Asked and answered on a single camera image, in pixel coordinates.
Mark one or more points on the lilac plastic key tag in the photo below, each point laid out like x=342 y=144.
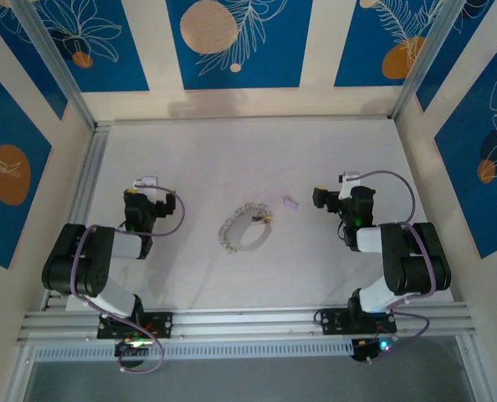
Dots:
x=291 y=203

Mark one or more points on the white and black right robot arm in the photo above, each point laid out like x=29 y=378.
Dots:
x=416 y=259

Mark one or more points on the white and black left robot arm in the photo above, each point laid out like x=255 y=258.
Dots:
x=93 y=272

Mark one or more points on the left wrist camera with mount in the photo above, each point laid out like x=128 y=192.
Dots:
x=146 y=184

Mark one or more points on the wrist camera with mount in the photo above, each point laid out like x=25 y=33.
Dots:
x=146 y=184
x=349 y=184

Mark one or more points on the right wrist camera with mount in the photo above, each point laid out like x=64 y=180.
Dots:
x=349 y=184

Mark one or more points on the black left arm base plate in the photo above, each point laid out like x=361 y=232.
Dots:
x=160 y=324

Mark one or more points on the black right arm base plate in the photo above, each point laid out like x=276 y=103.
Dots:
x=332 y=320

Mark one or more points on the long aluminium frame rail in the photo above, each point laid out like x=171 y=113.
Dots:
x=248 y=322

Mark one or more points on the aluminium frame post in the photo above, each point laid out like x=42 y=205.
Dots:
x=424 y=54
x=52 y=54
x=473 y=385

